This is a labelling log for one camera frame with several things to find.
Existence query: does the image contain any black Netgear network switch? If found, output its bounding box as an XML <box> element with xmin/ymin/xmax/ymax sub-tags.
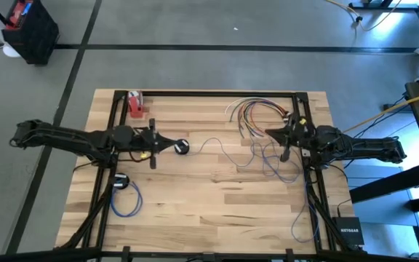
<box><xmin>332</xmin><ymin>216</ymin><xmax>366</xmax><ymax>247</ymax></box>

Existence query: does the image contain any multicoloured wire bundle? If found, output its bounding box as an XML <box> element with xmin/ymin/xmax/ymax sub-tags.
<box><xmin>235</xmin><ymin>99</ymin><xmax>290</xmax><ymax>140</ymax></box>

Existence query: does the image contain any yellow extension cord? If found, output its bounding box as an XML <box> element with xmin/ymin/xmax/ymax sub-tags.
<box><xmin>324</xmin><ymin>0</ymin><xmax>404</xmax><ymax>33</ymax></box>

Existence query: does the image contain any black aluminium table frame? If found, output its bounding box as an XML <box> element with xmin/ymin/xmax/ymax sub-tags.
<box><xmin>0</xmin><ymin>89</ymin><xmax>419</xmax><ymax>262</ymax></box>

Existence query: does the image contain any yellow hanging cord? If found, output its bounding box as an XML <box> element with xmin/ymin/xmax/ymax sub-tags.
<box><xmin>342</xmin><ymin>86</ymin><xmax>419</xmax><ymax>135</ymax></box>

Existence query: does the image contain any white wire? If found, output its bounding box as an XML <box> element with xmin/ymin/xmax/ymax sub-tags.
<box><xmin>224</xmin><ymin>96</ymin><xmax>290</xmax><ymax>115</ymax></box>

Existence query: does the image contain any black wire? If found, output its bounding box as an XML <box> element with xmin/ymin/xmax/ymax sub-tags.
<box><xmin>244</xmin><ymin>102</ymin><xmax>290</xmax><ymax>140</ymax></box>

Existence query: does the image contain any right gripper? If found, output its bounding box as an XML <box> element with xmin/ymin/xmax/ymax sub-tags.
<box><xmin>265</xmin><ymin>114</ymin><xmax>318</xmax><ymax>163</ymax></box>

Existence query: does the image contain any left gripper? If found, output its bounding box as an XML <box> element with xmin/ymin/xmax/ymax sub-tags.
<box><xmin>135</xmin><ymin>118</ymin><xmax>180</xmax><ymax>170</ymax></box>

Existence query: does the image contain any blue ethernet cable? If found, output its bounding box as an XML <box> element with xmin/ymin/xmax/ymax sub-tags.
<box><xmin>186</xmin><ymin>136</ymin><xmax>320</xmax><ymax>244</ymax></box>
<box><xmin>110</xmin><ymin>180</ymin><xmax>144</xmax><ymax>218</ymax></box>

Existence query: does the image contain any red tape dispenser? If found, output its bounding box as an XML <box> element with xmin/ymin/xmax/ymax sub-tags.
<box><xmin>127</xmin><ymin>90</ymin><xmax>145</xmax><ymax>119</ymax></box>

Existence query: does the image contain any green wire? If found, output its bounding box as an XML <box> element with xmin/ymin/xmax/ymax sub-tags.
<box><xmin>228</xmin><ymin>98</ymin><xmax>290</xmax><ymax>123</ymax></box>

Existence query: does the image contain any black crate with red top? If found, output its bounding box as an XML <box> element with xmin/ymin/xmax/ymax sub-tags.
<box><xmin>1</xmin><ymin>0</ymin><xmax>60</xmax><ymax>66</ymax></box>

